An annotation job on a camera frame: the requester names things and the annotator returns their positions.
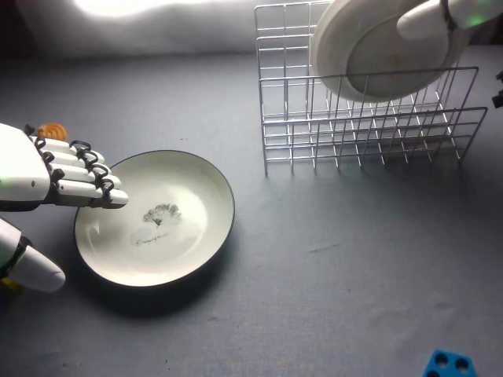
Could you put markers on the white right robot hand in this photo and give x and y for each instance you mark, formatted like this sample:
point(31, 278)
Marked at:
point(428, 19)

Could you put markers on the white plate with barcode sticker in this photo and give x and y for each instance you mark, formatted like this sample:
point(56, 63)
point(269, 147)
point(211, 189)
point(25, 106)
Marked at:
point(353, 39)

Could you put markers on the white plate with flower print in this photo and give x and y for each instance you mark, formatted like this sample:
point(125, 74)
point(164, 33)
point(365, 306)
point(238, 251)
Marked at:
point(177, 188)

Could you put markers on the white backdrop sheet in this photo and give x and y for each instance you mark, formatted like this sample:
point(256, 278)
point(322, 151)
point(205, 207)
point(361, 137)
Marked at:
point(177, 27)

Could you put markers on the grey table cloth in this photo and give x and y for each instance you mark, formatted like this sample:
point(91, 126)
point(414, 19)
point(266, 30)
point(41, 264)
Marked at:
point(314, 275)

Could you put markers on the blue pentagon block with holes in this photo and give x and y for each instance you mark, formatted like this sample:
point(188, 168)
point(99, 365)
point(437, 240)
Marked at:
point(448, 365)

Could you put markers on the orange swirl toy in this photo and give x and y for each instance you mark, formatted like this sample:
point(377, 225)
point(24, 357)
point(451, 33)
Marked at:
point(53, 130)

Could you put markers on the yellow wedge block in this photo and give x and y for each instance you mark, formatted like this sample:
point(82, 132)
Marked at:
point(8, 286)

